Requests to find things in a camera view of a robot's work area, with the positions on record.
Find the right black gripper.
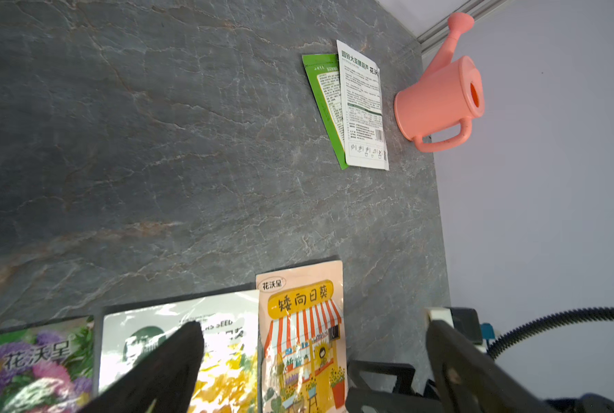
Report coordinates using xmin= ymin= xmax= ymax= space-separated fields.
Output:
xmin=345 ymin=360 xmax=443 ymax=412

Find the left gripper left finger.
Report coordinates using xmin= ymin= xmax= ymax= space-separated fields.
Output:
xmin=82 ymin=321 xmax=205 ymax=412

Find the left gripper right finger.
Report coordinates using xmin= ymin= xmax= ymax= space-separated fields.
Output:
xmin=426 ymin=321 xmax=555 ymax=412

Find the sunflower seed packet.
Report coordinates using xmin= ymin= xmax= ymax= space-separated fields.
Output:
xmin=98 ymin=289 xmax=260 ymax=412

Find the pink chrysanthemum seed packet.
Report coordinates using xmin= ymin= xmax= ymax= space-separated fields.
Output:
xmin=0 ymin=316 xmax=95 ymax=412

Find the white orange-print seed packet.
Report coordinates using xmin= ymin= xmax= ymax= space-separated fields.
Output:
xmin=255 ymin=260 xmax=348 ymax=413

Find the white text seed packet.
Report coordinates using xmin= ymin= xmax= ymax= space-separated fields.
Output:
xmin=336 ymin=41 xmax=389 ymax=170

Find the green seed packet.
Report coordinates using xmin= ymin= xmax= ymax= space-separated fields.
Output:
xmin=302 ymin=53 xmax=348 ymax=170

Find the pink watering can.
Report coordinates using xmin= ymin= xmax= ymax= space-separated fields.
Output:
xmin=394 ymin=12 xmax=485 ymax=153

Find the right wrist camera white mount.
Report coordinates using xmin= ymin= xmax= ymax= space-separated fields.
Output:
xmin=426 ymin=307 xmax=496 ymax=353

